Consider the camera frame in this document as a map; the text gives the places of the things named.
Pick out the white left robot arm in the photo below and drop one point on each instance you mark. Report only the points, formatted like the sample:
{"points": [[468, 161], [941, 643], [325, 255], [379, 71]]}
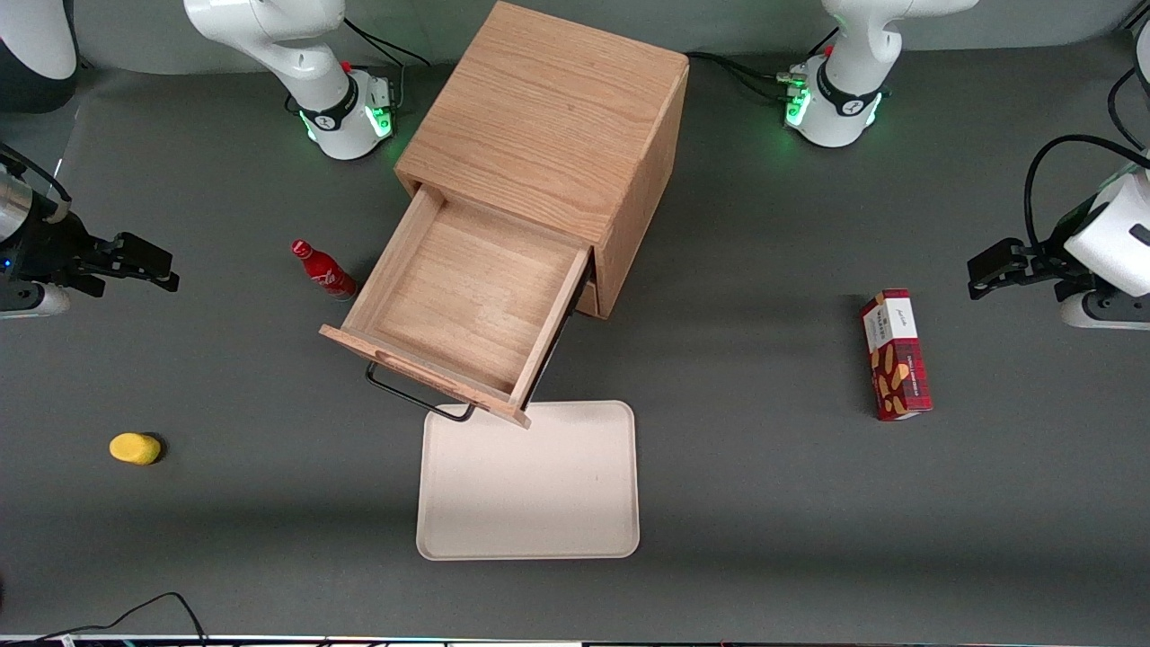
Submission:
{"points": [[849, 117]]}

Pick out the small yellow object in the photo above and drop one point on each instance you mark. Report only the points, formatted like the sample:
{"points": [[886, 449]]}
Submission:
{"points": [[133, 448]]}

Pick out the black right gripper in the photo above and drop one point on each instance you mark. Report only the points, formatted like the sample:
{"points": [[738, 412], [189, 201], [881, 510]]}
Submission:
{"points": [[52, 247]]}

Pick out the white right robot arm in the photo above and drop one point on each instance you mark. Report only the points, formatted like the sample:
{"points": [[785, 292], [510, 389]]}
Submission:
{"points": [[269, 27]]}

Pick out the small red bottle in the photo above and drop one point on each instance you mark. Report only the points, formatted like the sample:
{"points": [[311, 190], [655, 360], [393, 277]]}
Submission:
{"points": [[325, 274]]}

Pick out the beige rectangular tray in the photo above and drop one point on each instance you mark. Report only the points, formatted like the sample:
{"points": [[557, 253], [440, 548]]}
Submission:
{"points": [[530, 494]]}

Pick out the wooden drawer box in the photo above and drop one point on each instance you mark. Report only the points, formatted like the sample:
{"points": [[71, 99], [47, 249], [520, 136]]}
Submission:
{"points": [[467, 296]]}

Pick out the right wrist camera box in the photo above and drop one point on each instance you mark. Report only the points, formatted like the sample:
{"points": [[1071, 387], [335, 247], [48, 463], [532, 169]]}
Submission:
{"points": [[36, 304]]}

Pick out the red tartan cookie box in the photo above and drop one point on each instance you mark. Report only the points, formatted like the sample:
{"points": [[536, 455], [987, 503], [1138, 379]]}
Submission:
{"points": [[898, 359]]}

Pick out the light wooden cabinet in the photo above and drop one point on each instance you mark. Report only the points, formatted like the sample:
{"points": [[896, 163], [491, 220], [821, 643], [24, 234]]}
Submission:
{"points": [[539, 108]]}

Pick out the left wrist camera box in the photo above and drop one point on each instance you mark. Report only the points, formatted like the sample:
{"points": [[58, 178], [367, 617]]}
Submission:
{"points": [[1078, 314]]}

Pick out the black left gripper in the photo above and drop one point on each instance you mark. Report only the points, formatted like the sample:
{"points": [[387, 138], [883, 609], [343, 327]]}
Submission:
{"points": [[1048, 260]]}

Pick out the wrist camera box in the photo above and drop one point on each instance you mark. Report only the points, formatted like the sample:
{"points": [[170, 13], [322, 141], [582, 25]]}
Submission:
{"points": [[1078, 314], [36, 304]]}

